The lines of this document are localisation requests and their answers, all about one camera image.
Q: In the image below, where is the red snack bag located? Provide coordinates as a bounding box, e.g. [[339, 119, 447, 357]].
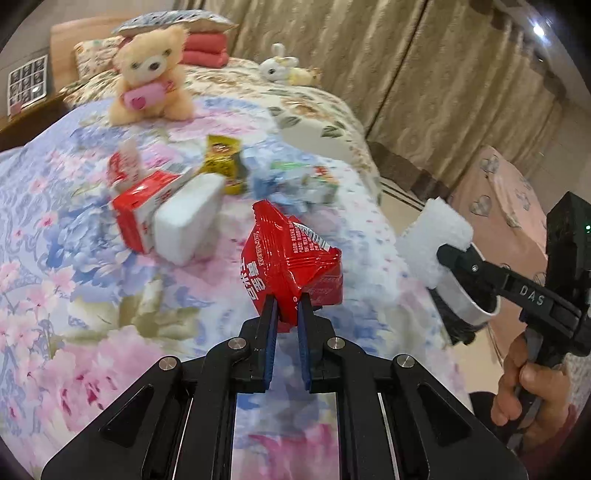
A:
[[239, 200, 344, 333]]

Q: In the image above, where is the white foam net sleeve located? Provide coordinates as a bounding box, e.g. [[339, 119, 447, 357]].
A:
[[396, 197, 474, 289]]

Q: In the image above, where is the black white trash bin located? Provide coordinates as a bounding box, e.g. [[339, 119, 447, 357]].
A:
[[428, 243, 501, 345]]

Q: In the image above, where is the right hand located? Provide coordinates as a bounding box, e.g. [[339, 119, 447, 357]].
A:
[[490, 332, 578, 451]]

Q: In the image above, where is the pink heart bed sheet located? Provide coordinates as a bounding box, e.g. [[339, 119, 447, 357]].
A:
[[450, 144, 591, 407]]

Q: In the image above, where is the white foam block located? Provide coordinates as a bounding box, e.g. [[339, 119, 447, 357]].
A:
[[153, 173, 226, 266]]

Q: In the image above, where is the crumpled blue white wrapper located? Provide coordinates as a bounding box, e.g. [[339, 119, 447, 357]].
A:
[[249, 161, 339, 210]]

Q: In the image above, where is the red carton box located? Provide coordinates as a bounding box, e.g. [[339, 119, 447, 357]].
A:
[[111, 163, 193, 254]]

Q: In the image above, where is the floral bed quilt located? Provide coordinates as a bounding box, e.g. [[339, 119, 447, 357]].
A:
[[1, 59, 468, 478]]

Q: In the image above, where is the yellow snack wrapper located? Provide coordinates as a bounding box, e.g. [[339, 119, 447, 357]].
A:
[[198, 135, 247, 195]]

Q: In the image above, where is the red white torn wrapper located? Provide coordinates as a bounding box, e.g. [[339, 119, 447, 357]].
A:
[[107, 138, 145, 195]]

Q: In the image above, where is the yellow bear plush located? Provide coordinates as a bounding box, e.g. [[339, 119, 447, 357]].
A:
[[287, 67, 322, 87]]

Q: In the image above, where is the beige patterned curtain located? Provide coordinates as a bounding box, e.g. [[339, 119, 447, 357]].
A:
[[205, 1, 565, 199]]

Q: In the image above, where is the white rabbit plush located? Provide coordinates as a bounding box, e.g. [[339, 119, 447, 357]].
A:
[[259, 43, 298, 85]]

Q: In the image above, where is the tan teddy bear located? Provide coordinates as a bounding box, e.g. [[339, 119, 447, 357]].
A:
[[109, 25, 193, 126]]

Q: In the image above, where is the red folded blanket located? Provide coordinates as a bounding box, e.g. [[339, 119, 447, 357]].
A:
[[181, 33, 229, 69]]

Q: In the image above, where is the wooden nightstand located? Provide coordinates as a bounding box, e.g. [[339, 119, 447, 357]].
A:
[[0, 94, 68, 152]]

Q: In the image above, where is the blue patterned pillow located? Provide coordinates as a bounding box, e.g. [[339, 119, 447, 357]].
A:
[[112, 9, 236, 37]]

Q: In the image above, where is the cream floral pillow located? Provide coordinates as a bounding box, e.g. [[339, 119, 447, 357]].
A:
[[73, 35, 124, 80]]

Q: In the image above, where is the wooden headboard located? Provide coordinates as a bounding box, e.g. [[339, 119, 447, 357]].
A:
[[49, 13, 135, 91]]

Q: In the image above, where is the black white photo frame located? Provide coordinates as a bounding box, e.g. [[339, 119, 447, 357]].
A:
[[7, 55, 48, 116]]

